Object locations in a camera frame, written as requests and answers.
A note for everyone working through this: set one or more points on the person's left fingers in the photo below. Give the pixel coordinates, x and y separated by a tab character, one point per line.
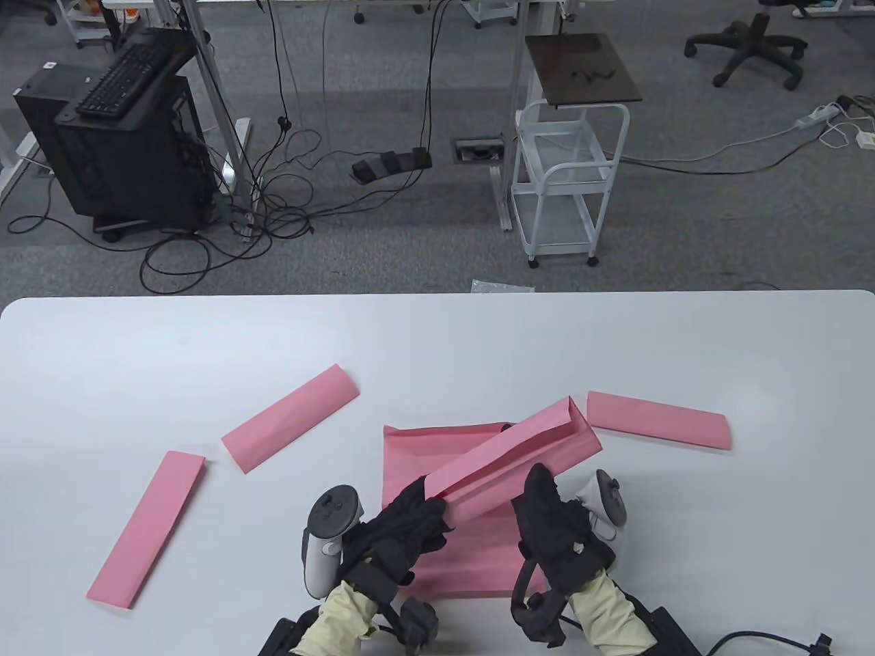
424	516

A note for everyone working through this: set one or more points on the person's right forearm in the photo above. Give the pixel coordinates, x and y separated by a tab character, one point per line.
612	615

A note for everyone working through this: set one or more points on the folded pink paper strip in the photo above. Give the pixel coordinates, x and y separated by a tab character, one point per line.
290	418
147	529
656	420

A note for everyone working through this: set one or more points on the black foot pedal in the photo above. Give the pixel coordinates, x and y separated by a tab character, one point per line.
391	164

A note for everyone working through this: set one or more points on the white rolling cart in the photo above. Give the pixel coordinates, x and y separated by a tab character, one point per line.
567	184

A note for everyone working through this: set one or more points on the metal floor outlet box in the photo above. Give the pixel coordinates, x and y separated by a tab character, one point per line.
480	149

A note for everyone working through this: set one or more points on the grey right hand controller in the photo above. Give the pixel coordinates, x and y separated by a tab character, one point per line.
607	502

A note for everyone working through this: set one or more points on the white power adapter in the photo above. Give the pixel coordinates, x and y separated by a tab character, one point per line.
866	140

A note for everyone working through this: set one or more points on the clear plastic bag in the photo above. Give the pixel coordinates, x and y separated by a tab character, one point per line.
502	286

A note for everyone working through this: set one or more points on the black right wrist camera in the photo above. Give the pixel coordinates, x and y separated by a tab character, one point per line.
536	608

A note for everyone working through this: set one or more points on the person's left forearm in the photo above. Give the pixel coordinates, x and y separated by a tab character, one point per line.
338	618

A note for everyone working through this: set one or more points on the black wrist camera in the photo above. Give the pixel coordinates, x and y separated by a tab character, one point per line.
417	623
536	608

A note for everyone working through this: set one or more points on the black keyboard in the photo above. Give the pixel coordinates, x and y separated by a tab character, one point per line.
123	78

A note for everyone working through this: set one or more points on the pink paper tube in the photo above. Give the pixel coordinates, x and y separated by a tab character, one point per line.
519	454

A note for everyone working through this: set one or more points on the white power strip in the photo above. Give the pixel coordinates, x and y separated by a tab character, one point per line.
817	116

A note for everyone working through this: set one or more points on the person's right fingers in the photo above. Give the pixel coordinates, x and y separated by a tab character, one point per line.
542	486

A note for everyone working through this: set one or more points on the person's left hand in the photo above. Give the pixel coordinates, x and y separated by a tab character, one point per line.
393	536

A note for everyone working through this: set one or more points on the flat pink paper sheet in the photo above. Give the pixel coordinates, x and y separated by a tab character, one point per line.
478	557

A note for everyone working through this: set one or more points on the black office chair base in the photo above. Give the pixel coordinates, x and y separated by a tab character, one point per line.
748	44

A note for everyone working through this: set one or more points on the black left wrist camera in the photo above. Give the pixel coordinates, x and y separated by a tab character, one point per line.
417	623

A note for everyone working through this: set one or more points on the person's right hand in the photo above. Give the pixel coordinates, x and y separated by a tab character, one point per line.
560	540

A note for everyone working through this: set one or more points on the black computer tower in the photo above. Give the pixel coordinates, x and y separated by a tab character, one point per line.
116	167

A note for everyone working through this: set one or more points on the grey left hand controller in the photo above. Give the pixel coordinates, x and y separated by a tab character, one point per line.
327	529

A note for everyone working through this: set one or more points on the brown wooden board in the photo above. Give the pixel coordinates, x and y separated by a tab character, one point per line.
581	68

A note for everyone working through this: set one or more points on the white desk leg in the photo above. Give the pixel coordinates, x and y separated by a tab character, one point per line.
212	102

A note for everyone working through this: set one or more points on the grey hand controller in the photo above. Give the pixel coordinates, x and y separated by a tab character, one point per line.
607	502
327	529

